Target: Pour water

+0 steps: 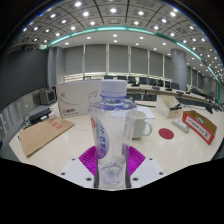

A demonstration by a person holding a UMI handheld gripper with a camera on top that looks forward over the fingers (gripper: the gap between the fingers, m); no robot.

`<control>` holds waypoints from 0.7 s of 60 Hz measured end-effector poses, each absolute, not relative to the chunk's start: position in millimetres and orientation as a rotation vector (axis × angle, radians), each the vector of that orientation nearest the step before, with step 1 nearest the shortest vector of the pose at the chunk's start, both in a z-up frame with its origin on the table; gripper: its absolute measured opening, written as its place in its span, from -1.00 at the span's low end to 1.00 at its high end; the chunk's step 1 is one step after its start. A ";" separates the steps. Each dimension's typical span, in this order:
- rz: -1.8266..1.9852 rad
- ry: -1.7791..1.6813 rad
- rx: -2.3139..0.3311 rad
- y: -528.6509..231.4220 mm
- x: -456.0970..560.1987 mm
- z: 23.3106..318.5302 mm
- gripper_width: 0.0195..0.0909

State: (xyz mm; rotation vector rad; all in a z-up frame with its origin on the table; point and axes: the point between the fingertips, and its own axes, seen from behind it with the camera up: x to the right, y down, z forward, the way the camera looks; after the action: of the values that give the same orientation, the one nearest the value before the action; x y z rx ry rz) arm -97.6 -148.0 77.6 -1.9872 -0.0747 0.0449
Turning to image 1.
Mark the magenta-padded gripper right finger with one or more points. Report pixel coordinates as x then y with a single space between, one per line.
146 170

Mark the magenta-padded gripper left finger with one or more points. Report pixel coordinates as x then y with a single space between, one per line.
75 170

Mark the clear plastic water bottle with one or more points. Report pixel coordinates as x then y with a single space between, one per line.
112 133

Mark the white ceramic mug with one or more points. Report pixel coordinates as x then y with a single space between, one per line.
140 124

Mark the brown paper envelope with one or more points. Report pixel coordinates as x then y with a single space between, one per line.
41 135

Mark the small white oblong carton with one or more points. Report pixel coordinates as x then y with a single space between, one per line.
180 125

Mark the black power adapter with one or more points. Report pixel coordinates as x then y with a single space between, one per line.
38 115

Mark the white open divided box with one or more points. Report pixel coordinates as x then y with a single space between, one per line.
166 106

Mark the brown open box red side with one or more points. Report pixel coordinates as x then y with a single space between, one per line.
200 128

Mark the black tool in white box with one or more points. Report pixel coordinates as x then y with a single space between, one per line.
176 107

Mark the large white printed carton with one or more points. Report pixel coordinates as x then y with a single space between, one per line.
75 100

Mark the grey boxy monitor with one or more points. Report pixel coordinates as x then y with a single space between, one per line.
47 97

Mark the long curved conference desk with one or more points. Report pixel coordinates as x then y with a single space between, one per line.
186 93

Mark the row of black office chairs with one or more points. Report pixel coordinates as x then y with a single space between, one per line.
143 80

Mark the ceiling spot lights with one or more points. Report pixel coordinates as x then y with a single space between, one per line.
113 10

